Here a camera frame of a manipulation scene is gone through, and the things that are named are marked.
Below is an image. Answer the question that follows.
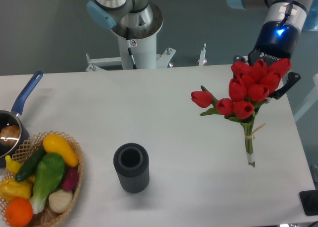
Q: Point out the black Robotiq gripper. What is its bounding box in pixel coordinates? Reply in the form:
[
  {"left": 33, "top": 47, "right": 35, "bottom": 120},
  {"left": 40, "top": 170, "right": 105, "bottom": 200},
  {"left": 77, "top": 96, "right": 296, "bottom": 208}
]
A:
[{"left": 233, "top": 21, "right": 300, "bottom": 99}]

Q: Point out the red tulip bouquet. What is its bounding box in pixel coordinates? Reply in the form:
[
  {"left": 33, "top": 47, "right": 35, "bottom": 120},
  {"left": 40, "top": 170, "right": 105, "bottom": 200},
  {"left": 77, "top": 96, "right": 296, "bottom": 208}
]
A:
[{"left": 191, "top": 58, "right": 291, "bottom": 167}]

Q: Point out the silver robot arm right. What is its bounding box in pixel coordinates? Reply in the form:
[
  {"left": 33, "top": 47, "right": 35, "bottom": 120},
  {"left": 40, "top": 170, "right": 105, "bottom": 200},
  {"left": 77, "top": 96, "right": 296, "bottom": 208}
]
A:
[{"left": 227, "top": 0, "right": 313, "bottom": 65}]

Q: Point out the black device at edge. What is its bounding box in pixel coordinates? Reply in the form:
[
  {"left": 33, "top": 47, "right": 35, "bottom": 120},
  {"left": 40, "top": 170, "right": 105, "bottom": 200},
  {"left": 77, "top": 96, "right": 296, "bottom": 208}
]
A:
[{"left": 299, "top": 190, "right": 318, "bottom": 216}]

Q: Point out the dark grey ribbed vase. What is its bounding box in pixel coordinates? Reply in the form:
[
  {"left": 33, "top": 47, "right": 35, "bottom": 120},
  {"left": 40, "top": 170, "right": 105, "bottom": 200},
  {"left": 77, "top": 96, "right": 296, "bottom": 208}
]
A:
[{"left": 113, "top": 143, "right": 150, "bottom": 193}]

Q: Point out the yellow squash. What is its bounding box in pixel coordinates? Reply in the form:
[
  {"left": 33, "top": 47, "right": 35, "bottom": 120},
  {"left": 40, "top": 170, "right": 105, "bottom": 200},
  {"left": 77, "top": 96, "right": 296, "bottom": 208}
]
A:
[{"left": 43, "top": 134, "right": 79, "bottom": 167}]

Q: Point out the purple radish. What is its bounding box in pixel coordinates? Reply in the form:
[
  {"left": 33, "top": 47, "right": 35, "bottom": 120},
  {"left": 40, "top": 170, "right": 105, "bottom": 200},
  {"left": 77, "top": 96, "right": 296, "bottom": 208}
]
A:
[{"left": 61, "top": 167, "right": 79, "bottom": 191}]

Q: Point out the green bok choy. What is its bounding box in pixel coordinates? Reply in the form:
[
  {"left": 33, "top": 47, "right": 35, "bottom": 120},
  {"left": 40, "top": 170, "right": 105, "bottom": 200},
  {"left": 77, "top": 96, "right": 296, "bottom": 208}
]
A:
[{"left": 29, "top": 153, "right": 66, "bottom": 215}]

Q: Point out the white garlic bulb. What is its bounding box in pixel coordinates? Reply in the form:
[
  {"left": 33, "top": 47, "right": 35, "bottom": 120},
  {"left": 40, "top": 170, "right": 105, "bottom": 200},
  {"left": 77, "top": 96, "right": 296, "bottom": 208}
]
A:
[{"left": 48, "top": 189, "right": 73, "bottom": 213}]

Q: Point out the woven wicker basket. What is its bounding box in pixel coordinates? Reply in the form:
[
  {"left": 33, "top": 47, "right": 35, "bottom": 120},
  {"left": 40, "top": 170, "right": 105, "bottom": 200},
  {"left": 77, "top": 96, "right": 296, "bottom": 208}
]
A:
[{"left": 0, "top": 131, "right": 84, "bottom": 227}]

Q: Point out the dark green cucumber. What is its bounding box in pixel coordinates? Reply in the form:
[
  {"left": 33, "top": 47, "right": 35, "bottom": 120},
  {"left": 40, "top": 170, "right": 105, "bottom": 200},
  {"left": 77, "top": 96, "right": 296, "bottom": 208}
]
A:
[{"left": 15, "top": 146, "right": 47, "bottom": 182}]

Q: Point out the brown bread roll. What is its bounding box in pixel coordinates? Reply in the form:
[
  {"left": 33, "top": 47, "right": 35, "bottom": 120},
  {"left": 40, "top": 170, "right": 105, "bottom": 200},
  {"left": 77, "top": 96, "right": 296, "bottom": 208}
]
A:
[{"left": 0, "top": 125, "right": 20, "bottom": 147}]

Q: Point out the small yellow pepper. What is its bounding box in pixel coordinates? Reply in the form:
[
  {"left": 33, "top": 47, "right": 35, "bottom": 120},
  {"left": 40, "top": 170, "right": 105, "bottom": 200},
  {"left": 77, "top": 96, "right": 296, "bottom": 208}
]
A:
[{"left": 5, "top": 155, "right": 22, "bottom": 175}]

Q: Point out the yellow gourd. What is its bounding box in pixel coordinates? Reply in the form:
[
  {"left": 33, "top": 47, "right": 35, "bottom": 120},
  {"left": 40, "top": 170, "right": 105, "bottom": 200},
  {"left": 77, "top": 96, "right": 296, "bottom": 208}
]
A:
[{"left": 0, "top": 178, "right": 33, "bottom": 202}]

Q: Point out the orange fruit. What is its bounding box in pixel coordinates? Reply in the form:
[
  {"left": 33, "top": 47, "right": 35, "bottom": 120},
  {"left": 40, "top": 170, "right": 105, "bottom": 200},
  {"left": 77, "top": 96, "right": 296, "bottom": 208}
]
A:
[{"left": 4, "top": 198, "right": 33, "bottom": 227}]

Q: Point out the white table clamp bracket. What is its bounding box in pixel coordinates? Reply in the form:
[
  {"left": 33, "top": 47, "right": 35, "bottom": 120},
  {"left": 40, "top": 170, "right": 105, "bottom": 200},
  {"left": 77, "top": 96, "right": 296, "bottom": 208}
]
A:
[{"left": 198, "top": 43, "right": 207, "bottom": 67}]

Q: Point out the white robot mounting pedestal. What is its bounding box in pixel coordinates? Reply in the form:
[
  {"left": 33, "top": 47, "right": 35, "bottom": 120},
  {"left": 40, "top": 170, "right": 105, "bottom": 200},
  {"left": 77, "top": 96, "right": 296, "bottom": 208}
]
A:
[{"left": 117, "top": 35, "right": 157, "bottom": 70}]

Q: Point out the blue handled saucepan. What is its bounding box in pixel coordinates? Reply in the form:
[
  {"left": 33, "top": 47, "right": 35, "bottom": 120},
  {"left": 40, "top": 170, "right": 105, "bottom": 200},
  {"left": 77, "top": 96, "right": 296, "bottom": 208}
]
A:
[{"left": 0, "top": 71, "right": 43, "bottom": 168}]

